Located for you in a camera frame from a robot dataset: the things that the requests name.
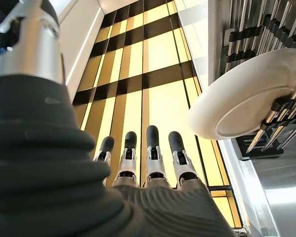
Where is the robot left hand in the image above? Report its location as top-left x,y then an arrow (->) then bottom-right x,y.
0,0 -> 237,237

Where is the white round plate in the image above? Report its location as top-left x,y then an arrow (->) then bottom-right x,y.
187,47 -> 296,141

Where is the black dish rack with rods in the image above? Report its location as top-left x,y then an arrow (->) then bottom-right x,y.
221,0 -> 296,160

